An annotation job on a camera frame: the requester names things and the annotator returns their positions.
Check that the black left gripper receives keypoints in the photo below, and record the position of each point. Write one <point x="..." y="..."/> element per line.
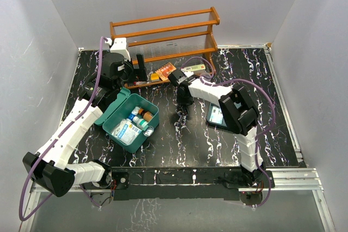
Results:
<point x="141" y="73"/>

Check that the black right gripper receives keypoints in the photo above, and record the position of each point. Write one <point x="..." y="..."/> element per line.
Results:
<point x="181" y="101"/>

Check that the black handled scissors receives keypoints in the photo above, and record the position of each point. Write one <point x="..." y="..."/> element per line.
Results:
<point x="181" y="117"/>

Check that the green medicine kit box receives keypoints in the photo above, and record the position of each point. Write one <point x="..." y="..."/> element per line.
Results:
<point x="120" y="109"/>

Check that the white blue card packet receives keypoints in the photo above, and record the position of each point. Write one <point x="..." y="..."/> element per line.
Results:
<point x="216" y="115"/>

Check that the blue white small tube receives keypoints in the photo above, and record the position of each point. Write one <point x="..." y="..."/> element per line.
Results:
<point x="134" y="113"/>

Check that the brown orange-capped syrup bottle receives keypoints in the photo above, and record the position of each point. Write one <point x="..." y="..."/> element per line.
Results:
<point x="145" y="114"/>

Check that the blue divided tray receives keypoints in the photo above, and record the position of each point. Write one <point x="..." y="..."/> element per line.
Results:
<point x="223" y="125"/>

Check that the white green medicine bottle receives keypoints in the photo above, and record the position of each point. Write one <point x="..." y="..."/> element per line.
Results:
<point x="140" y="122"/>

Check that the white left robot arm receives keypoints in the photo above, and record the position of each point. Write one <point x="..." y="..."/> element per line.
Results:
<point x="102" y="96"/>

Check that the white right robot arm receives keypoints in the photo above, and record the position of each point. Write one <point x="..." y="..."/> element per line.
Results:
<point x="239" y="113"/>

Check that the orange patterned medicine box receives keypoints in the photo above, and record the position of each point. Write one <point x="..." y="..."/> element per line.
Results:
<point x="164" y="71"/>

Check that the cream long medicine box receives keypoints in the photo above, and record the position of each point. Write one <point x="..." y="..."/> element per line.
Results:
<point x="195" y="69"/>

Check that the yellow grey small box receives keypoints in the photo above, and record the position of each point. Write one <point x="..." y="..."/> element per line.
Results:
<point x="154" y="77"/>

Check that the orange wooden shelf rack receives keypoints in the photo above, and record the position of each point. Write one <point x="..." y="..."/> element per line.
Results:
<point x="169" y="38"/>

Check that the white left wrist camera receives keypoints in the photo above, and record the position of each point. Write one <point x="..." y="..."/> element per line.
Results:
<point x="119" y="46"/>

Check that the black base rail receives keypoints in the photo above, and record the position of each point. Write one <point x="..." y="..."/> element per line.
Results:
<point x="183" y="182"/>

